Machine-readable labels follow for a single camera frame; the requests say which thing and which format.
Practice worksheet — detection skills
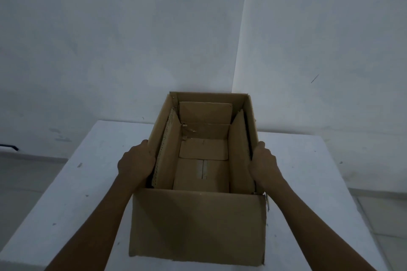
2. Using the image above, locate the person's left hand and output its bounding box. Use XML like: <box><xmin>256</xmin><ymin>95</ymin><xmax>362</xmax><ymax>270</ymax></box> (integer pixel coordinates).
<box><xmin>117</xmin><ymin>140</ymin><xmax>156</xmax><ymax>189</ymax></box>

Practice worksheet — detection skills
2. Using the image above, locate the person's right hand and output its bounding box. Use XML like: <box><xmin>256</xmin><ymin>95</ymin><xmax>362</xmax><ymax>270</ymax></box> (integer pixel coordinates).
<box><xmin>248</xmin><ymin>141</ymin><xmax>286</xmax><ymax>194</ymax></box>

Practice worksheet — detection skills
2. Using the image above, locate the brown cardboard box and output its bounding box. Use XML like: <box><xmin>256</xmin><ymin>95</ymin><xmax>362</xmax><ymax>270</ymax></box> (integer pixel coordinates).
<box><xmin>128</xmin><ymin>91</ymin><xmax>269</xmax><ymax>265</ymax></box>

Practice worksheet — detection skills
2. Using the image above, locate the person's right forearm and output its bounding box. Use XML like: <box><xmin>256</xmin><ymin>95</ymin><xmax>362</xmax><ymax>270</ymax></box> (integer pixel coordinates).
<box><xmin>263</xmin><ymin>177</ymin><xmax>391</xmax><ymax>271</ymax></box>

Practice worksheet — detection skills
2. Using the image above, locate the person's left forearm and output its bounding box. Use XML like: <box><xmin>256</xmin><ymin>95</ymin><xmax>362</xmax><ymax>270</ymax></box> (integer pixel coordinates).
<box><xmin>45</xmin><ymin>175</ymin><xmax>143</xmax><ymax>271</ymax></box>

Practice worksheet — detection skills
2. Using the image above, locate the white table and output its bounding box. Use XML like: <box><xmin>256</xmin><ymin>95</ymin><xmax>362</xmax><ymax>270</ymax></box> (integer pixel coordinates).
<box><xmin>0</xmin><ymin>120</ymin><xmax>389</xmax><ymax>271</ymax></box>

